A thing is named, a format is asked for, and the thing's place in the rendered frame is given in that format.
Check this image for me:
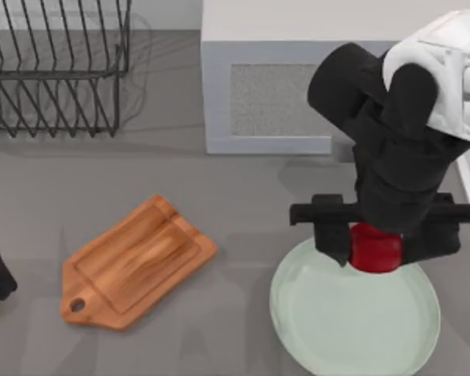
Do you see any pale green plate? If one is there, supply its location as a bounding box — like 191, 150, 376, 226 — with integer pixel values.
269, 236, 442, 375

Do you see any white box with grey panel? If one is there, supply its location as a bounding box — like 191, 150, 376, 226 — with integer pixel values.
201, 0, 407, 157

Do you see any red cup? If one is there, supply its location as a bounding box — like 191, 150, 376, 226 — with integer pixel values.
347, 222, 407, 274

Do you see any wooden cutting board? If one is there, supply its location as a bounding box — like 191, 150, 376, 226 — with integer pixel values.
60, 194, 219, 332

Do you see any dark wire dish rack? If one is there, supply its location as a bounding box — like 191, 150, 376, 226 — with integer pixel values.
0, 0, 132, 139

